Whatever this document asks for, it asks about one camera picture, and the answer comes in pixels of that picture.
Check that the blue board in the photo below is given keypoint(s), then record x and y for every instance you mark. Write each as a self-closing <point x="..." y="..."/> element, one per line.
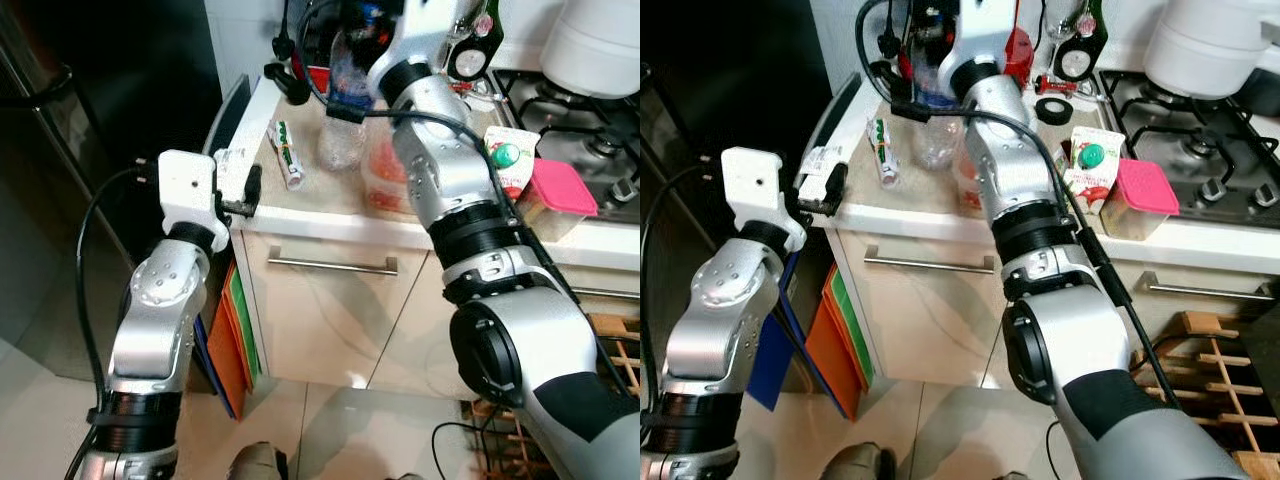
<point x="203" y="360"/>
<point x="770" y="360"/>

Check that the clear container red food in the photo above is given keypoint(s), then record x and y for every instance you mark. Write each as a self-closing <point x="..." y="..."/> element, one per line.
<point x="380" y="185"/>
<point x="965" y="180"/>

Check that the wooden slatted rack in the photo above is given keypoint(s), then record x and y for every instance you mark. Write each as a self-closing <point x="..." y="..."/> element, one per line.
<point x="1215" y="325"/>
<point x="615" y="328"/>

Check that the white pot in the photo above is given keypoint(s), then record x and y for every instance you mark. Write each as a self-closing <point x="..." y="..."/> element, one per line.
<point x="595" y="45"/>
<point x="1210" y="45"/>

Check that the black tape roll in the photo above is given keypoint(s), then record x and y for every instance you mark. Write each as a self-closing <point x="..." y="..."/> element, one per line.
<point x="1052" y="120"/>

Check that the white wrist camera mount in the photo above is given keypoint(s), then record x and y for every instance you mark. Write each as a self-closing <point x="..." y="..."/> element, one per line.
<point x="187" y="190"/>
<point x="420" y="30"/>
<point x="750" y="190"/>
<point x="985" y="30"/>

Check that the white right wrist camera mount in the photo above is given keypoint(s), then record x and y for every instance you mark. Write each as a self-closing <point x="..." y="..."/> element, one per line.
<point x="985" y="30"/>
<point x="420" y="30"/>

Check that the black kitchen timer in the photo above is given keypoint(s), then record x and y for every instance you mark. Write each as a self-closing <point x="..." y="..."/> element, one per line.
<point x="1078" y="60"/>
<point x="475" y="58"/>

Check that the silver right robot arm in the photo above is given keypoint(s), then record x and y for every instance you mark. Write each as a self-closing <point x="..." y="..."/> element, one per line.
<point x="450" y="170"/>
<point x="1030" y="170"/>

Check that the orange green boards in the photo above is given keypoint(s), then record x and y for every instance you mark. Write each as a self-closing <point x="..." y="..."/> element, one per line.
<point x="835" y="350"/>
<point x="232" y="350"/>

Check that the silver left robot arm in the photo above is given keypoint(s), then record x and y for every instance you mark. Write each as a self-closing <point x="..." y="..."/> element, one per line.
<point x="150" y="330"/>
<point x="715" y="330"/>

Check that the white flat board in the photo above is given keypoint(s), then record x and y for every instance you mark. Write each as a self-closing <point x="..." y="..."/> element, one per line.
<point x="255" y="130"/>
<point x="845" y="130"/>

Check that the black gas stove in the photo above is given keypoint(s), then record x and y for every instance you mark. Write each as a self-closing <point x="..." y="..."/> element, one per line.
<point x="1200" y="140"/>
<point x="590" y="130"/>

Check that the clear plastic bottle blue label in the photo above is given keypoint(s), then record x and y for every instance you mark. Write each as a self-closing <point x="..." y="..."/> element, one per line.
<point x="345" y="140"/>
<point x="935" y="140"/>

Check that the white carton green cap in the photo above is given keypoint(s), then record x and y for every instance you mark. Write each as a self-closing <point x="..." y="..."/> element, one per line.
<point x="1095" y="160"/>
<point x="510" y="155"/>

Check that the red plastic object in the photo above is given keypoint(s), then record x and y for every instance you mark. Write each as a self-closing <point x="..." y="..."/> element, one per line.
<point x="1020" y="55"/>

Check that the white green tube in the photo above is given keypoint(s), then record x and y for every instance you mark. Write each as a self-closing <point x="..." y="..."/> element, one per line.
<point x="884" y="150"/>
<point x="288" y="155"/>

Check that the pink lidded plastic container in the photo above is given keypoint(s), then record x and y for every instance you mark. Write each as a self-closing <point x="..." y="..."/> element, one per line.
<point x="560" y="190"/>
<point x="1145" y="190"/>

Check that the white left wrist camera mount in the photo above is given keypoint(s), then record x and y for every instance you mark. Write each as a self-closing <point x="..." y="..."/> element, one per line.
<point x="187" y="190"/>
<point x="750" y="190"/>

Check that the cream kitchen cabinet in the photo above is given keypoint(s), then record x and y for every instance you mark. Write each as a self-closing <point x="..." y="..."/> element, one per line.
<point x="320" y="320"/>
<point x="920" y="320"/>

